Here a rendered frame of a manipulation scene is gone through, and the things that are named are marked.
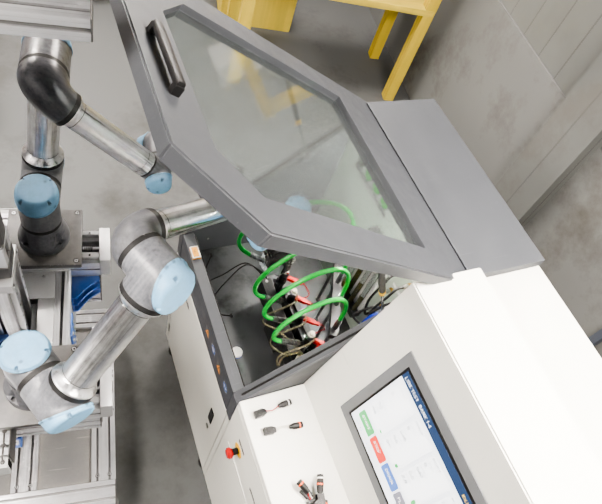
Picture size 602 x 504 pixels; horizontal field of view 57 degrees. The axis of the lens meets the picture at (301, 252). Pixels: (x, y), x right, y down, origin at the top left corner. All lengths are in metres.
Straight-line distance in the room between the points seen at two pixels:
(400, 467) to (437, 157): 0.94
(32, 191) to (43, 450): 1.14
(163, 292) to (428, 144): 1.03
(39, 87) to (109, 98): 2.52
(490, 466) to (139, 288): 0.85
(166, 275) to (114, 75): 3.06
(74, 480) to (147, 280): 1.37
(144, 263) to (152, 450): 1.57
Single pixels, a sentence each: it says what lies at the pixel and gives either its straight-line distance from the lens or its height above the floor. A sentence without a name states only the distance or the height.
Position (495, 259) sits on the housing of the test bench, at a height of 1.50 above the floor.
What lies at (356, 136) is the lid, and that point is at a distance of 1.64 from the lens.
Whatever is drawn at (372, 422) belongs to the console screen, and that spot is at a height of 1.21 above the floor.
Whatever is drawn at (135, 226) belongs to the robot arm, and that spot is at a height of 1.58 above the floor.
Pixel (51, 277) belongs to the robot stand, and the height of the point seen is 0.95.
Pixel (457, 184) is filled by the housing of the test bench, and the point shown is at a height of 1.50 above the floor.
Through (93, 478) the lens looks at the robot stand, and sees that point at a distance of 2.43.
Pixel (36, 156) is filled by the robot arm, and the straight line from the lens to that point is 1.80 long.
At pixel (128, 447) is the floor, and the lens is 2.70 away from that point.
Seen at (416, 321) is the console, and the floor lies 1.50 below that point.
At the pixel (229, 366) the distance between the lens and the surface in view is 1.81.
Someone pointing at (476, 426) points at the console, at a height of 1.52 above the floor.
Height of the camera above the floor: 2.59
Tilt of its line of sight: 52 degrees down
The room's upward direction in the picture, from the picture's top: 24 degrees clockwise
